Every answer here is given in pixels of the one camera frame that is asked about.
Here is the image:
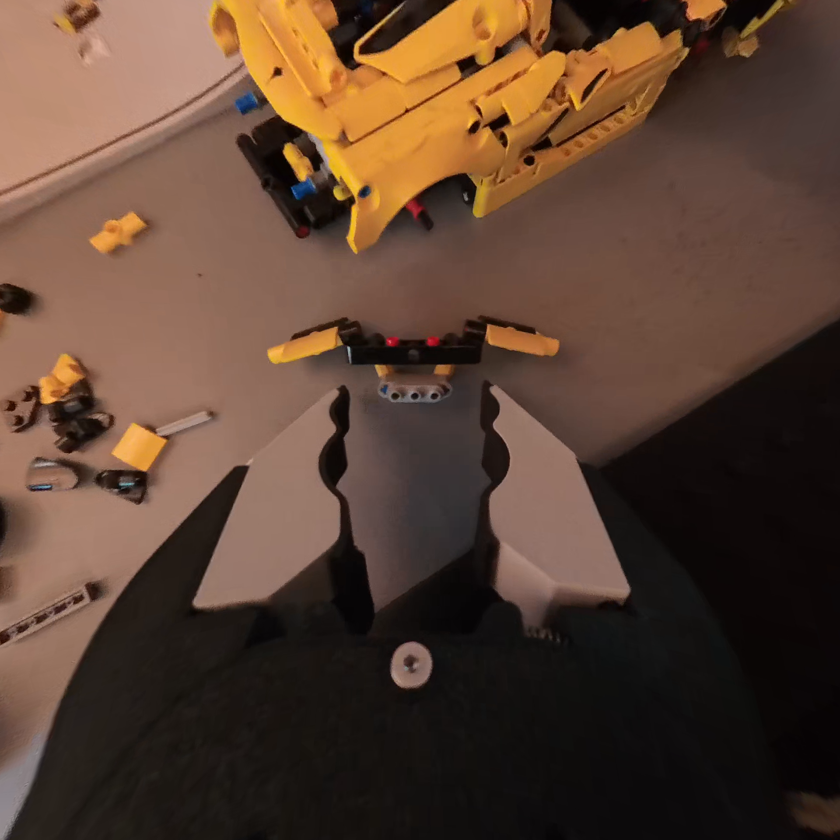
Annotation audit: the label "black and yellow brick subassembly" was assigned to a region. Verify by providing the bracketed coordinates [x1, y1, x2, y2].
[343, 317, 490, 366]

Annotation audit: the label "open instruction booklet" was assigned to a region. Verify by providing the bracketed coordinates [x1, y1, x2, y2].
[0, 0, 249, 212]

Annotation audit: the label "yellow connector brick with hole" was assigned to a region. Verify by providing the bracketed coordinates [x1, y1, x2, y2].
[88, 210, 149, 256]

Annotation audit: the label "yellow toy brick car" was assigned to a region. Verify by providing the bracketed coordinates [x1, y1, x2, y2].
[209, 0, 800, 256]

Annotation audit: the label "loose black and yellow bricks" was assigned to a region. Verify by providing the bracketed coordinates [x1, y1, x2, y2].
[0, 353, 216, 508]

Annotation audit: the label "small yellow connector brick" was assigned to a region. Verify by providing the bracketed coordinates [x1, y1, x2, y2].
[266, 318, 349, 366]
[479, 315, 561, 358]

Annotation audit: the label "dark long beam brick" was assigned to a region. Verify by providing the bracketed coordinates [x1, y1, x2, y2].
[0, 579, 107, 648]

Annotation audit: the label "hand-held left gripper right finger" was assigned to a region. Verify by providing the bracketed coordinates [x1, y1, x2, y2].
[469, 379, 632, 632]

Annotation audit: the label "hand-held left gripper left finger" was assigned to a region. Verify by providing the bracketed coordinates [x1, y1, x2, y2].
[192, 384, 376, 634]

